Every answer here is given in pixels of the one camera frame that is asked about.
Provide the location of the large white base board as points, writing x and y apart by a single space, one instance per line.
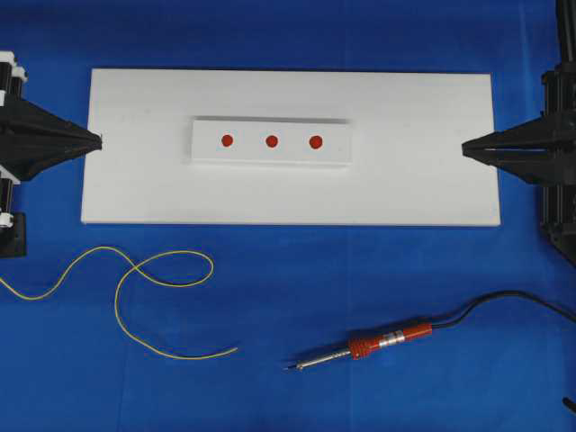
407 169

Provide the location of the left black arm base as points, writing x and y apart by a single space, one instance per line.
13 240

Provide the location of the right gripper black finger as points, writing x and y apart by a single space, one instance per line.
534 167
532 134

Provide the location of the black frame post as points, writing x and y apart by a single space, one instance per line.
566 20

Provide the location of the small white raised plate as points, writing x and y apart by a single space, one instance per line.
261 141

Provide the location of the red handled soldering iron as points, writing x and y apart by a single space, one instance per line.
362 347

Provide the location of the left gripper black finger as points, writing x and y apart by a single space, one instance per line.
27 162
24 119

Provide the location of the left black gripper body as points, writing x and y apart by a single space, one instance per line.
13 77

